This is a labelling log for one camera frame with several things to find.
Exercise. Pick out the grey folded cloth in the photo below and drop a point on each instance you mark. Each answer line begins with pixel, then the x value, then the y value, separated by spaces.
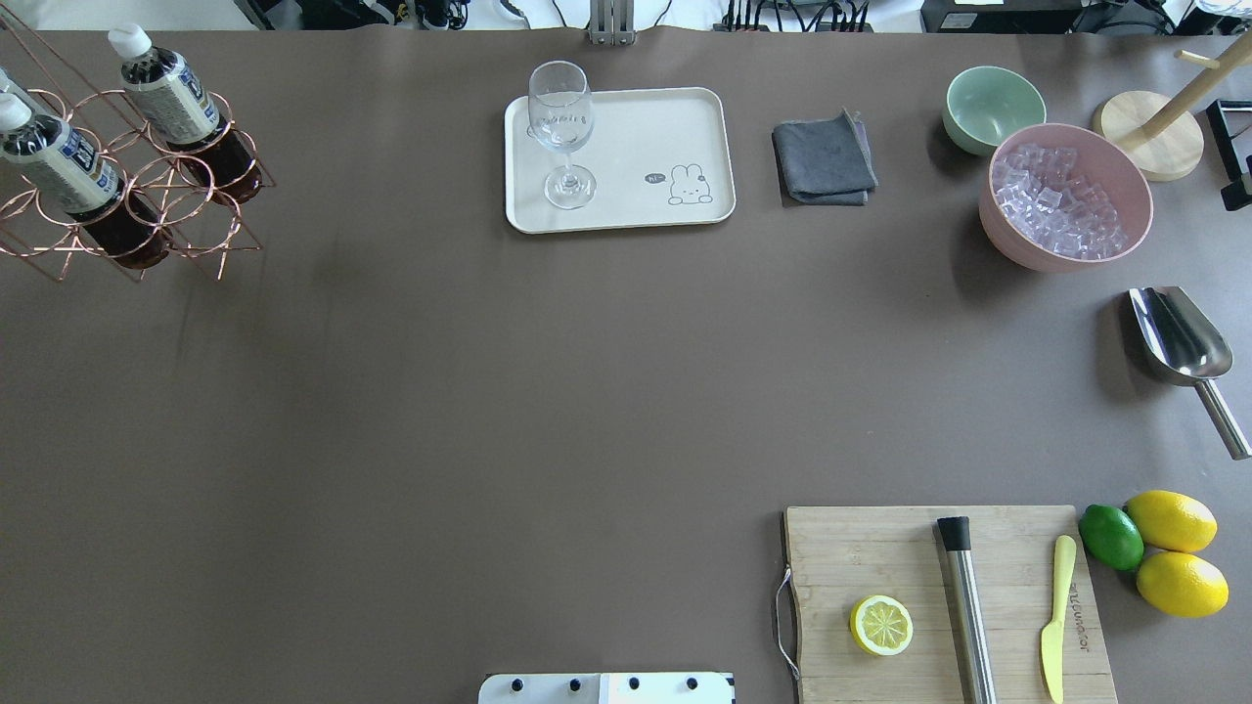
pixel 826 162

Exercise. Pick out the yellow plastic knife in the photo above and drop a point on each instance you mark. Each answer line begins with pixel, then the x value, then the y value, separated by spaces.
pixel 1051 637

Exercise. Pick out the bamboo cutting board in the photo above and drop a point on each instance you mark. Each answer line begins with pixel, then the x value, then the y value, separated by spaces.
pixel 840 554

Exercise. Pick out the lower yellow lemon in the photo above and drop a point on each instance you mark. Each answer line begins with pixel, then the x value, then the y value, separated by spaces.
pixel 1182 585

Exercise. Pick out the black frame object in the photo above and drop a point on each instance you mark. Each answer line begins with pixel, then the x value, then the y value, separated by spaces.
pixel 1230 122

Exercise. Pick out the aluminium frame post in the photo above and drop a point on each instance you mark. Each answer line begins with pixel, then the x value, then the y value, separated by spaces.
pixel 612 22

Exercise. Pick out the copper wire bottle basket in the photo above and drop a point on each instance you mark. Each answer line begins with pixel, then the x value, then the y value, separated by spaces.
pixel 200 230

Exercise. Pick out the clear wine glass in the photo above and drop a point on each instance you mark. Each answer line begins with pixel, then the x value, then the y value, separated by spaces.
pixel 561 119

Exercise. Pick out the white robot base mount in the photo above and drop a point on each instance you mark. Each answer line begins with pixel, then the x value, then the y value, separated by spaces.
pixel 671 686

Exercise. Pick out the metal ice scoop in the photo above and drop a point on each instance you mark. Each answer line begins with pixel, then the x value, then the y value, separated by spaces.
pixel 1187 350

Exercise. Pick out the half lemon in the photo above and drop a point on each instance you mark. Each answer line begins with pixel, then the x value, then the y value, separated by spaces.
pixel 882 625

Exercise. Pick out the tea bottle white cap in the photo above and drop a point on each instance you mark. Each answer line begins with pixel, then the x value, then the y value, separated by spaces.
pixel 161 84

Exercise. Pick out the yellow lemon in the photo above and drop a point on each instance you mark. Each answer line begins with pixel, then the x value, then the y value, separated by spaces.
pixel 1172 521
pixel 1182 585

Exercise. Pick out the pink bowl with ice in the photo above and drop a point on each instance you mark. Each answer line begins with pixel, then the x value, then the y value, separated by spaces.
pixel 1058 198

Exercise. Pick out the steel muddler black tip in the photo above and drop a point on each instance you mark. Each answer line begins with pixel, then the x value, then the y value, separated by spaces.
pixel 956 540

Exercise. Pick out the cream rabbit tray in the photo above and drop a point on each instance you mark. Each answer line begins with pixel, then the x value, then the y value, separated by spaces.
pixel 661 157

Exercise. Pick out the wooden mug tree stand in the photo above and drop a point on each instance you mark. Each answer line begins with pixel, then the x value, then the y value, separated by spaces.
pixel 1159 133

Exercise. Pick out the upper yellow lemon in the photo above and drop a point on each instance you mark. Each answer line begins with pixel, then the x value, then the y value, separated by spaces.
pixel 1172 521

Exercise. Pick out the green lime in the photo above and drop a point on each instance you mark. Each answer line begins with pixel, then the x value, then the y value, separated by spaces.
pixel 1111 537

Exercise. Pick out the green bowl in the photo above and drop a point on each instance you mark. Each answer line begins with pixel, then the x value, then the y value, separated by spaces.
pixel 984 105

